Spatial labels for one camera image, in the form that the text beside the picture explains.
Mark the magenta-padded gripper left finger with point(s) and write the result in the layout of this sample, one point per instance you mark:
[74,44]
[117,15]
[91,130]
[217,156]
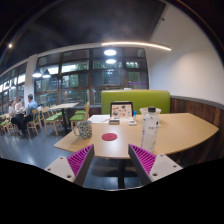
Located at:
[58,166]

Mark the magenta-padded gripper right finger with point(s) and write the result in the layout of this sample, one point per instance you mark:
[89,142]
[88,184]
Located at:
[165,166]

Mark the white-labelled clear drink bottle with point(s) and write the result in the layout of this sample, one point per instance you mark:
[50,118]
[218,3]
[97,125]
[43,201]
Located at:
[149,131]

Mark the speckled patterned mug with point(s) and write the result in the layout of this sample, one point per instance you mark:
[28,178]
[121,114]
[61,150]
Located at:
[85,129]

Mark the green-cushioned wooden chairs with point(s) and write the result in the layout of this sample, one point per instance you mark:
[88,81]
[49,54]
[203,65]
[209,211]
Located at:
[77,117]

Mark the small white flat device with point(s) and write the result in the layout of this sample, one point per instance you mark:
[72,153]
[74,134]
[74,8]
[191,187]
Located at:
[132,122]

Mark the flat round red coaster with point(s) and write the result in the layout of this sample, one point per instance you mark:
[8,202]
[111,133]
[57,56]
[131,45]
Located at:
[109,136]

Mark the small blue-capped bottle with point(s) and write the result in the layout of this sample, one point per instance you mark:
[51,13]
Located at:
[134,115]

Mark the light wooden dining table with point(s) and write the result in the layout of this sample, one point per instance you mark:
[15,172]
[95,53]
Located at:
[64,105]

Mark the person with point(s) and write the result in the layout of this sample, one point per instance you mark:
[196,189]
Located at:
[28,111]
[15,106]

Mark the white paper sheets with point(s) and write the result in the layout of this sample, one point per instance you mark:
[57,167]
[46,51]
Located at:
[98,118]

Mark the green booth bench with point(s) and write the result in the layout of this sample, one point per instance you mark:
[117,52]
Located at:
[150,101]

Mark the small dark box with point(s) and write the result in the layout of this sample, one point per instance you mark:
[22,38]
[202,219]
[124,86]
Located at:
[114,121]

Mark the sticker-covered black tablet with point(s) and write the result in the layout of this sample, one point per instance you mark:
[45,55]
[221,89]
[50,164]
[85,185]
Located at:
[121,110]

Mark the black cone pendant lamp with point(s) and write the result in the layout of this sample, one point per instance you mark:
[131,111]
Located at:
[46,74]
[36,74]

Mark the round pendant lamp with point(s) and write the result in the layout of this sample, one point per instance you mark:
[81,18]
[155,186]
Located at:
[110,52]

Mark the curved linear ceiling light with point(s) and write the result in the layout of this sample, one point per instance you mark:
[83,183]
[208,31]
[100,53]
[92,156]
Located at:
[136,43]

